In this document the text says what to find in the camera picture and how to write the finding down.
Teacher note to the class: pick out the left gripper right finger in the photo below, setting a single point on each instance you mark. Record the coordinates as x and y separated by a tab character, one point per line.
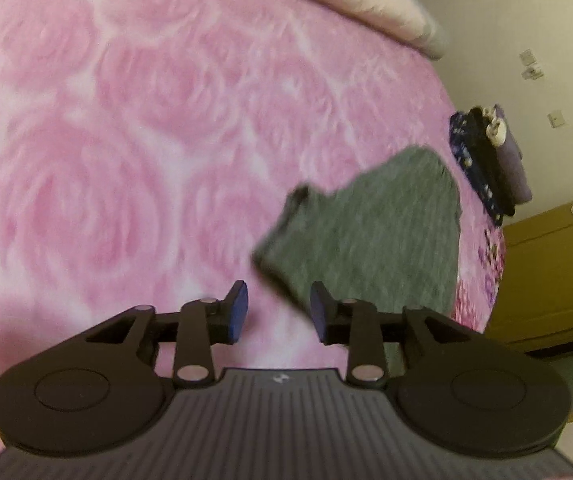
355	325

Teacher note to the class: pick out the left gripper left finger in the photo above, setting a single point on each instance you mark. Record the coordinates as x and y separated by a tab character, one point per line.
201	324

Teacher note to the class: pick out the grey plaid shorts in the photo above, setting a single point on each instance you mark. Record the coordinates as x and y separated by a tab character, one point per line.
390	237

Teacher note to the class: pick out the pink rose bed blanket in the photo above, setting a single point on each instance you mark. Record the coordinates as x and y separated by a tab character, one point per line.
146	146

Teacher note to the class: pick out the navy floral folded garment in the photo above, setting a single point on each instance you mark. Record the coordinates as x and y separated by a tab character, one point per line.
467	154

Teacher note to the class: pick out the black folded garment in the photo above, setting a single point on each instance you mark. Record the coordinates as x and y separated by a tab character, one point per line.
485	155

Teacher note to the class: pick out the white wall switch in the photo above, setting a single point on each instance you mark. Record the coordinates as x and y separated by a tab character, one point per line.
556	119

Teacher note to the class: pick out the white wall socket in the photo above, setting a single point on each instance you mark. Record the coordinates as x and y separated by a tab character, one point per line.
531	69

